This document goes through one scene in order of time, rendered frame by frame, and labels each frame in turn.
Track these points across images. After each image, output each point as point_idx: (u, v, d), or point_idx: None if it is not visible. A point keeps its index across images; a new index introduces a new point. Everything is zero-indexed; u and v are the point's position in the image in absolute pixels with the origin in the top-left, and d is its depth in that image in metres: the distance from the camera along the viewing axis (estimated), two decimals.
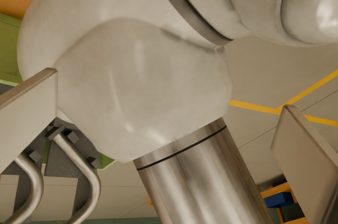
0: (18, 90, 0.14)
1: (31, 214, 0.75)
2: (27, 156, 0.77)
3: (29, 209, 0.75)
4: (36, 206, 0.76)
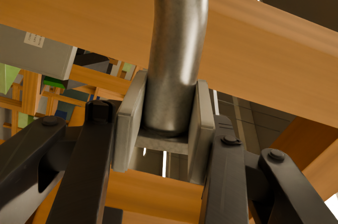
0: (136, 90, 0.16)
1: (205, 14, 0.16)
2: None
3: (179, 5, 0.15)
4: None
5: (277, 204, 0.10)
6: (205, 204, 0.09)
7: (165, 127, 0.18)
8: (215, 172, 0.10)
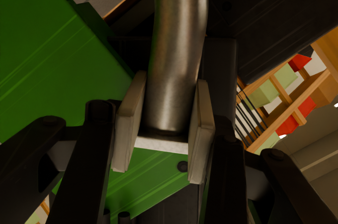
0: (136, 90, 0.16)
1: (205, 14, 0.16)
2: None
3: (180, 4, 0.16)
4: None
5: (277, 204, 0.10)
6: (205, 204, 0.09)
7: (166, 127, 0.18)
8: (215, 172, 0.10)
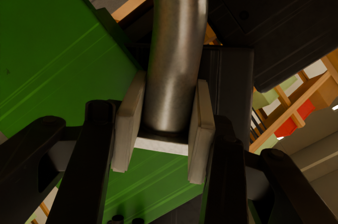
0: (136, 90, 0.16)
1: (205, 14, 0.16)
2: None
3: (178, 5, 0.15)
4: None
5: (277, 204, 0.10)
6: (205, 204, 0.09)
7: (165, 128, 0.18)
8: (215, 172, 0.10)
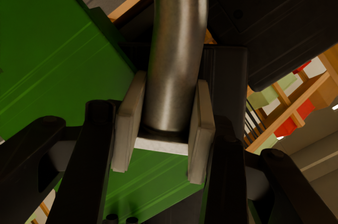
0: (136, 90, 0.16)
1: (205, 14, 0.16)
2: None
3: (180, 5, 0.15)
4: None
5: (277, 204, 0.10)
6: (205, 204, 0.09)
7: (166, 128, 0.18)
8: (215, 172, 0.10)
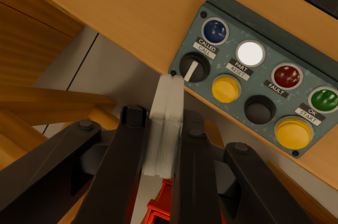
0: (163, 94, 0.16)
1: None
2: None
3: None
4: None
5: (245, 198, 0.10)
6: (176, 200, 0.09)
7: None
8: (184, 167, 0.10)
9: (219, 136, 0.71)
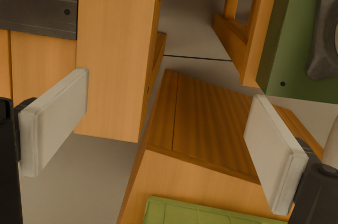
0: (59, 87, 0.15)
1: None
2: None
3: None
4: None
5: None
6: None
7: None
8: (303, 200, 0.10)
9: None
